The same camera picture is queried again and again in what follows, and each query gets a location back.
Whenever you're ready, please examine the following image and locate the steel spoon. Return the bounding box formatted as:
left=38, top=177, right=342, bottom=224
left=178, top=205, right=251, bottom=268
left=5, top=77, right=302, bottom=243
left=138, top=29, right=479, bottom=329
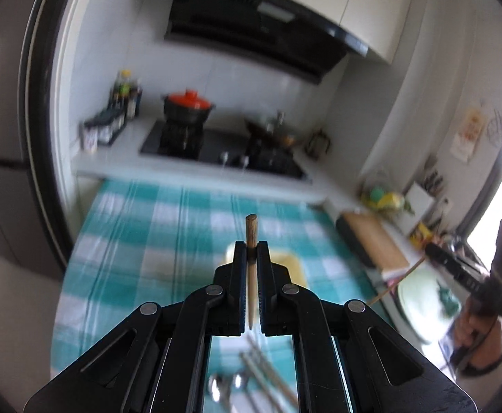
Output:
left=207, top=374, right=233, bottom=412
left=232, top=370, right=264, bottom=413

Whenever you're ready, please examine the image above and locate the yellow green fruit bag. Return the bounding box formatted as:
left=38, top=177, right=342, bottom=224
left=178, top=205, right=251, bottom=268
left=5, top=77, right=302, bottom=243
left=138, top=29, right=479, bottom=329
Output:
left=360, top=184, right=414, bottom=213

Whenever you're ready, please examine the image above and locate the white knife block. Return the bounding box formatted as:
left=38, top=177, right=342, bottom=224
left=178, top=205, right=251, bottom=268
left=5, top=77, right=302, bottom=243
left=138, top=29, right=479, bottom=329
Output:
left=394, top=183, right=435, bottom=236

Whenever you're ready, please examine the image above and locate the wooden chopstick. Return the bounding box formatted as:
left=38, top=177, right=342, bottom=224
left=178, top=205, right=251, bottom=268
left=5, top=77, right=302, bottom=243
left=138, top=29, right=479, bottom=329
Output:
left=367, top=254, right=427, bottom=307
left=239, top=351, right=292, bottom=412
left=245, top=213, right=259, bottom=330
left=246, top=336, right=298, bottom=408

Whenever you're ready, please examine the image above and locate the wok with glass lid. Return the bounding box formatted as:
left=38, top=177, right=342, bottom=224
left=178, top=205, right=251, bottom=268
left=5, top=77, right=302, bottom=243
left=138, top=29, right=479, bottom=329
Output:
left=244, top=110, right=304, bottom=148

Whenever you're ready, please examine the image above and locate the black gas stove top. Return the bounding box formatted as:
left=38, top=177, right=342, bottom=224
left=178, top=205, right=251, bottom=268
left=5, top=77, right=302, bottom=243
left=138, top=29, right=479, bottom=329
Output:
left=140, top=121, right=310, bottom=181

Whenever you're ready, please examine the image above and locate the black range hood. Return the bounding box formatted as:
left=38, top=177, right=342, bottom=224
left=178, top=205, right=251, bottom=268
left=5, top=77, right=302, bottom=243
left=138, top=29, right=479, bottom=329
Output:
left=164, top=0, right=369, bottom=85

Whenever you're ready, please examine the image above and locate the person's right hand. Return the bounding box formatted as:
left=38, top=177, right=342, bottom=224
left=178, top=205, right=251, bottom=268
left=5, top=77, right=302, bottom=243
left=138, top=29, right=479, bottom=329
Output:
left=453, top=297, right=502, bottom=371

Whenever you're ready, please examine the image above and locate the black clay pot red lid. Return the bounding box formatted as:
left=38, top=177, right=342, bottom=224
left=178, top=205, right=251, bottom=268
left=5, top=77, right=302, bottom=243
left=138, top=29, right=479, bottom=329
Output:
left=162, top=89, right=216, bottom=125

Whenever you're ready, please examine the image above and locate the spice jar rack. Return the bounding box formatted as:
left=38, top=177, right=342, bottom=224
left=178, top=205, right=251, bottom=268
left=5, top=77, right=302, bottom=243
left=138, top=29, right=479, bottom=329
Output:
left=80, top=108, right=125, bottom=153

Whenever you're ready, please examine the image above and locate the cream utensil holder box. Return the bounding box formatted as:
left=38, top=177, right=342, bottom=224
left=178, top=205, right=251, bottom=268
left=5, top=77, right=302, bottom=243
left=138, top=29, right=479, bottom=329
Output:
left=214, top=242, right=308, bottom=288

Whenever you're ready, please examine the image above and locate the wall calendar hanging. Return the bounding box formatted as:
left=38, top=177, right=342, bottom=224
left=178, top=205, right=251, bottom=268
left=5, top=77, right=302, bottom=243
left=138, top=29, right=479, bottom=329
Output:
left=450, top=106, right=487, bottom=163

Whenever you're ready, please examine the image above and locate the sauce bottles group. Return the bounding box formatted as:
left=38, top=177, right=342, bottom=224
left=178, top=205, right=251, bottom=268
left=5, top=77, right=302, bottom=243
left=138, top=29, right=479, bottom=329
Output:
left=108, top=69, right=143, bottom=120

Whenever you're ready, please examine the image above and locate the teal plaid tablecloth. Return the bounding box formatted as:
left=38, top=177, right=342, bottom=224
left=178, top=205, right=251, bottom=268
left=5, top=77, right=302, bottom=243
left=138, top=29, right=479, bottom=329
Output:
left=50, top=178, right=390, bottom=413

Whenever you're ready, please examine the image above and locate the wooden cutting board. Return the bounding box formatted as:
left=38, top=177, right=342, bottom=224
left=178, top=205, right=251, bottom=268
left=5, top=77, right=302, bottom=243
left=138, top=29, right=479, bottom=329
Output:
left=335, top=212, right=411, bottom=280

